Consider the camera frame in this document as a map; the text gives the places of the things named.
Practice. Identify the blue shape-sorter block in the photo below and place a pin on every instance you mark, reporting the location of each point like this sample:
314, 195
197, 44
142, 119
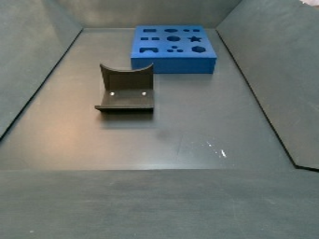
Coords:
178, 49

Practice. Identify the black curved holder stand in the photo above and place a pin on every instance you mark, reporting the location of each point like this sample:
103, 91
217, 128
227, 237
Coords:
129, 89

